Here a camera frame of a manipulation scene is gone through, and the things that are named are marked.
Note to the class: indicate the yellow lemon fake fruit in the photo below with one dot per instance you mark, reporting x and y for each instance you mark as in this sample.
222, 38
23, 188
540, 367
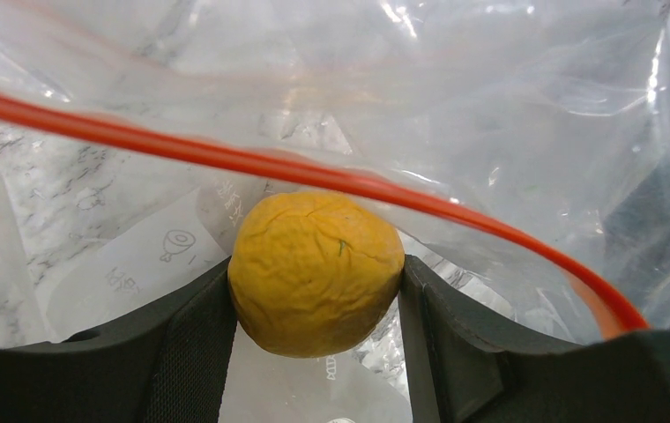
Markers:
312, 273

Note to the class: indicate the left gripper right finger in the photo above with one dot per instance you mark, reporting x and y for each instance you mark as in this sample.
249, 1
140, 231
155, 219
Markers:
467, 363

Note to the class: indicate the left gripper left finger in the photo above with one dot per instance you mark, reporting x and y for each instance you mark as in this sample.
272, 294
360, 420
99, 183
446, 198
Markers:
166, 361

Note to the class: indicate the clear zip top bag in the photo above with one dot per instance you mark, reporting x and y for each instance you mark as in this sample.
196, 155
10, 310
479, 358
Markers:
521, 149

